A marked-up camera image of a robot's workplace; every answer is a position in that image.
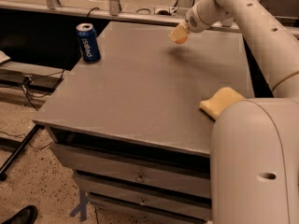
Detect metal window rail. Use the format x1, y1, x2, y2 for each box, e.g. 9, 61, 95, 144
0, 1, 299, 37

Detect bottom drawer front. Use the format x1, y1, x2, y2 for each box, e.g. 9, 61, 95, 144
87, 193, 213, 224

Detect black metal pole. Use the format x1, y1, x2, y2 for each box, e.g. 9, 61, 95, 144
0, 125, 44, 181

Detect white power strip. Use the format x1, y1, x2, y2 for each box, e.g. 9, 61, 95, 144
153, 7, 177, 16

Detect middle drawer front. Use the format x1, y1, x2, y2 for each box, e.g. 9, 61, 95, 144
73, 173, 213, 220

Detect black shoe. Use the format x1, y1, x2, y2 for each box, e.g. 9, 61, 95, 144
1, 205, 38, 224

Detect grey drawer cabinet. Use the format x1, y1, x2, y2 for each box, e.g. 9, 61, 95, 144
35, 22, 253, 208

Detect drawer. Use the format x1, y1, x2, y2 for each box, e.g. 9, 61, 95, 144
50, 143, 210, 198
87, 193, 213, 224
73, 173, 213, 220

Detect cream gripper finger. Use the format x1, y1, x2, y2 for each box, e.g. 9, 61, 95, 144
169, 22, 190, 43

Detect top drawer front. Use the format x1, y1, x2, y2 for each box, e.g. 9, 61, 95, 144
50, 143, 210, 198

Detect orange fruit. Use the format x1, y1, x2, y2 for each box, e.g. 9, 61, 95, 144
175, 37, 188, 44

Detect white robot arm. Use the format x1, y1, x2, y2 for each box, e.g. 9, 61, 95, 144
170, 0, 299, 224

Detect yellow sponge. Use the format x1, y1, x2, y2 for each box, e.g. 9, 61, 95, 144
199, 87, 245, 120

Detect blue pepsi can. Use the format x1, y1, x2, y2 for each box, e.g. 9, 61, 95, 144
76, 23, 101, 63

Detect black cables on floor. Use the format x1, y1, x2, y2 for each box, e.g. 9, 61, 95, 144
18, 68, 65, 112

